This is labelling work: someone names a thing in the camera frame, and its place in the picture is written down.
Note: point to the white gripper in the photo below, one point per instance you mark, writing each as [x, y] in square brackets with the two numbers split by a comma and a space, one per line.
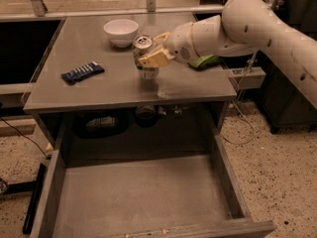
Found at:
[179, 45]

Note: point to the silver green 7up can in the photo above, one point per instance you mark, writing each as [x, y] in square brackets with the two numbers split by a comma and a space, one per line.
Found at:
[143, 45]

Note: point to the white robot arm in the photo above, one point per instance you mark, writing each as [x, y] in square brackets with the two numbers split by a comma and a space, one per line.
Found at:
[243, 27]

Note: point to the grey counter cabinet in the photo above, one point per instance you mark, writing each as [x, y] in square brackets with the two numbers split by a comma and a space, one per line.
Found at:
[82, 40]

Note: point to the open grey drawer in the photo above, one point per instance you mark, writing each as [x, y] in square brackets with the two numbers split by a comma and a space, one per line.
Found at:
[120, 188]

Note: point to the white ceramic bowl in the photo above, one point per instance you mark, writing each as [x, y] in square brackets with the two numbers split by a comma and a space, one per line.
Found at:
[121, 32]

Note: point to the green chip bag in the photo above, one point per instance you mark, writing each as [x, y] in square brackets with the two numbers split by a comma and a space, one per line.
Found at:
[204, 62]

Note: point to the dark blue snack packet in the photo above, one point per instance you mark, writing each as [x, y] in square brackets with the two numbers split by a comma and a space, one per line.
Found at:
[81, 73]

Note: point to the dark cabinet at right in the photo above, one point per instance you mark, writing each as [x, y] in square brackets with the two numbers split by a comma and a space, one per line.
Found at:
[278, 99]

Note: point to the black floor stand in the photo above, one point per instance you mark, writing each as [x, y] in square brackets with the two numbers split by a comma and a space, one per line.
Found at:
[34, 187]

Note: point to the grey side bracket box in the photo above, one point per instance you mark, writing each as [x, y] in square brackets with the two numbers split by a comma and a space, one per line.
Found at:
[242, 79]

